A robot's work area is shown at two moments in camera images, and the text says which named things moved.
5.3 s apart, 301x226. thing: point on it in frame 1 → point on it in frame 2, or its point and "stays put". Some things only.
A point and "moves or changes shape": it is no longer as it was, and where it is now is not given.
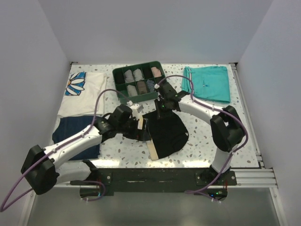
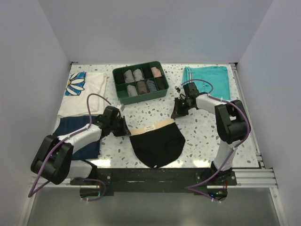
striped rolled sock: (150, 84) stays put
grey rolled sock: (129, 76) stays put
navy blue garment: (67, 127) stays put
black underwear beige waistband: (168, 134) moves or changes shape
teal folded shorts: (210, 83) stays put
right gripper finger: (164, 113) → (180, 108)
